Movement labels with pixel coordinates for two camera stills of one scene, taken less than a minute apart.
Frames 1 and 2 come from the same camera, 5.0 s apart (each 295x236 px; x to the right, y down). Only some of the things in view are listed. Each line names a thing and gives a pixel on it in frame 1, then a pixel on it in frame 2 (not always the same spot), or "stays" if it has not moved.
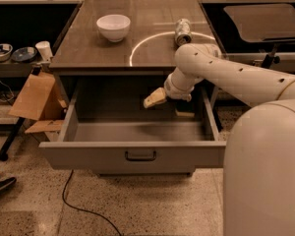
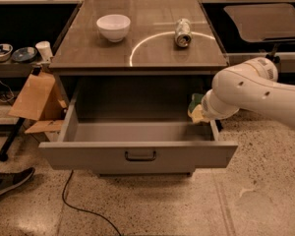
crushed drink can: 183,31 stays
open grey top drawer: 108,130 stays
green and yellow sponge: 184,109 -> 196,101
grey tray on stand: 260,22 stays
